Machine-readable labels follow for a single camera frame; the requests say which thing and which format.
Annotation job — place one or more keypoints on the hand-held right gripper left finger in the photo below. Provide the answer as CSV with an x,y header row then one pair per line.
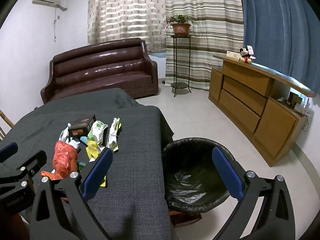
x,y
97,173

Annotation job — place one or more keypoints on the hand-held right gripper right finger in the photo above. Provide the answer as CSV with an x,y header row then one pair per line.
x,y
227,175

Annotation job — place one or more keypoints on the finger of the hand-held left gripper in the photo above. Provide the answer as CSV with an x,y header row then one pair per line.
x,y
8,150
35,162

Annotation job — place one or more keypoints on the red plastic bag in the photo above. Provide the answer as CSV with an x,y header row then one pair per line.
x,y
65,157

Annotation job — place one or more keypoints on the trash bin with black bag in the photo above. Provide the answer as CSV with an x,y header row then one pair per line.
x,y
190,180

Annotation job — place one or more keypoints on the black cardboard box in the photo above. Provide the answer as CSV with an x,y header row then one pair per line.
x,y
82,126

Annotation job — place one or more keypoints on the yellow wrapper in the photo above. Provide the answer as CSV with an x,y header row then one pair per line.
x,y
91,148

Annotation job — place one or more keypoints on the wooden chair back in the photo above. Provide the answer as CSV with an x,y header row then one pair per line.
x,y
7,119

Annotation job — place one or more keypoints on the long green white wrapper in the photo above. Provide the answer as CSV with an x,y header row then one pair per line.
x,y
112,137

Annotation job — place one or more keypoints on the green white plastic bag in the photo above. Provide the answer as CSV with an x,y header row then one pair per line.
x,y
97,132

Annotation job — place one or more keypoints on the wooden cabinet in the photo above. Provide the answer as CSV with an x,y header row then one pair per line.
x,y
275,125

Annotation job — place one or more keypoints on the white router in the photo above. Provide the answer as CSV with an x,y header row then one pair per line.
x,y
301,108

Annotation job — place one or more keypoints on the small dark box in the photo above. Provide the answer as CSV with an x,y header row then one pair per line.
x,y
293,98

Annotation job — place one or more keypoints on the black metal plant stand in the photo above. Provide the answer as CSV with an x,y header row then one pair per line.
x,y
180,85

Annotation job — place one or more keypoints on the brown leather sofa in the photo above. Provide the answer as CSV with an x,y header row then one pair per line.
x,y
100,67

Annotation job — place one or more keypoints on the white tissue box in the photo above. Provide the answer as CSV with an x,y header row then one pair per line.
x,y
232,54

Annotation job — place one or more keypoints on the mouse plush toy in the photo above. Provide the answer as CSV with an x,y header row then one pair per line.
x,y
246,55

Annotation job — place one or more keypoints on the striped curtain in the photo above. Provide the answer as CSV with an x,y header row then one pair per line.
x,y
212,42

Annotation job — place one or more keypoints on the blue curtain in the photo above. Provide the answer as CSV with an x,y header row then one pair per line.
x,y
275,30

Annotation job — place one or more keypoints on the potted plant in brown pot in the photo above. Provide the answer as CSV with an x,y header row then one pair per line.
x,y
181,28

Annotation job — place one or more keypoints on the beige patterned curtain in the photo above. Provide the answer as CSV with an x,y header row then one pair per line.
x,y
125,12

